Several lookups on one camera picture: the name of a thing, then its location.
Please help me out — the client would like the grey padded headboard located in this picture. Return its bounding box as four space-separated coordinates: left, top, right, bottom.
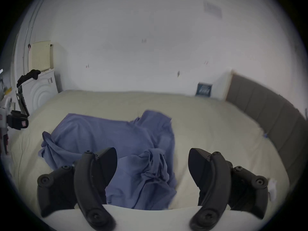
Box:
226 72 308 177

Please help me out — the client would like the blue shirt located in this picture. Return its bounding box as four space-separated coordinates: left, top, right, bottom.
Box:
38 110 178 211

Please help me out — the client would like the cream perforated panel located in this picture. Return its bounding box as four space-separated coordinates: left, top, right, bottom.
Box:
28 41 54 72

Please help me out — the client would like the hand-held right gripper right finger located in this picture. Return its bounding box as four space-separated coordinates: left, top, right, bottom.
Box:
188 148 269 231

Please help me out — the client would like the bed with beige sheet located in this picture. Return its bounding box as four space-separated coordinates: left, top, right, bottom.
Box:
5 89 290 226

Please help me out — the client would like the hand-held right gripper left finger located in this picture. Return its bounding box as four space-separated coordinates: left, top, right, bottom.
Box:
37 147 118 231

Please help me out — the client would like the black cloth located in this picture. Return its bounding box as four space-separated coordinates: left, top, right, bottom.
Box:
16 69 41 88

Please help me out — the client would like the white washing machine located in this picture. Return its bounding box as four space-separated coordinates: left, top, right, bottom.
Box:
16 69 63 117

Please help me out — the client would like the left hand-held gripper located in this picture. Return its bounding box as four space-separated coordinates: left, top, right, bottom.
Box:
0 98 29 156

